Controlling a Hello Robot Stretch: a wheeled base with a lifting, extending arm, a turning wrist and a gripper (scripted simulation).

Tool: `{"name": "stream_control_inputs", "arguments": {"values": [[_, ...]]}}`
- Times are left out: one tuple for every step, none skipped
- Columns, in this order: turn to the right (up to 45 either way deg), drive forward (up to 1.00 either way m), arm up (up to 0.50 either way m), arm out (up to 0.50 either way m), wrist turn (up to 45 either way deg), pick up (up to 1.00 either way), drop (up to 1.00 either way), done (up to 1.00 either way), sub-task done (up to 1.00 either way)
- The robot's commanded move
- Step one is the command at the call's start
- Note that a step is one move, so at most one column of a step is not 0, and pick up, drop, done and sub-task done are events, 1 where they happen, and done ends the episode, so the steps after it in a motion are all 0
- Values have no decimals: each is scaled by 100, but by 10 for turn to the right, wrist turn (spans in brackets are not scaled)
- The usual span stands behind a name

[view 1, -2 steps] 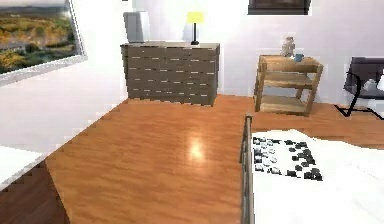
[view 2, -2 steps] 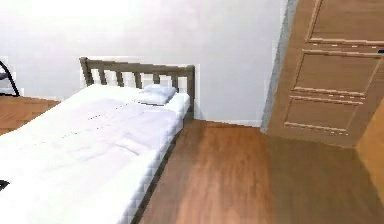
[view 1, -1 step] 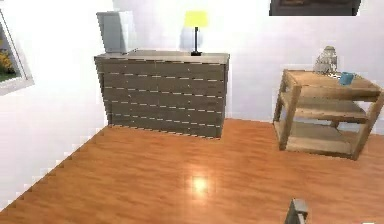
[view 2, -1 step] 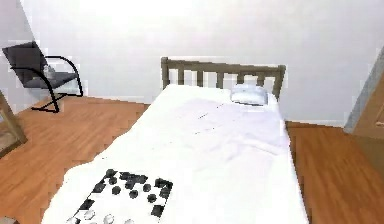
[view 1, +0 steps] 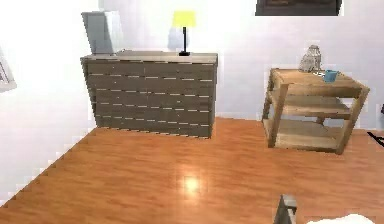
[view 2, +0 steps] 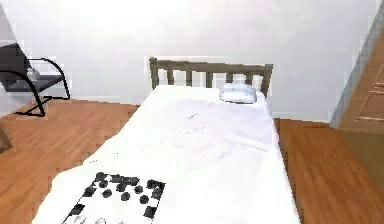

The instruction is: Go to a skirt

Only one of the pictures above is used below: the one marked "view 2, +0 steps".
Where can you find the black and white checkers board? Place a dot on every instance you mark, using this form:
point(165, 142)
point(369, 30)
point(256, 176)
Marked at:
point(123, 196)

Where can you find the small grey object on chair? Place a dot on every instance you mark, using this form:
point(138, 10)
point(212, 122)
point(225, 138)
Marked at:
point(32, 74)

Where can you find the white bed with wooden headboard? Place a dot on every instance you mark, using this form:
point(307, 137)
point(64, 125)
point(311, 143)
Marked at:
point(200, 146)

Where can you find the black cantilever chair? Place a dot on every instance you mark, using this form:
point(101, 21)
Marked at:
point(20, 73)

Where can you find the white pillow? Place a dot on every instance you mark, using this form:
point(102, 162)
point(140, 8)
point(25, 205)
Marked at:
point(237, 93)

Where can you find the brown wooden room door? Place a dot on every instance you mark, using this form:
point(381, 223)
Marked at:
point(366, 96)

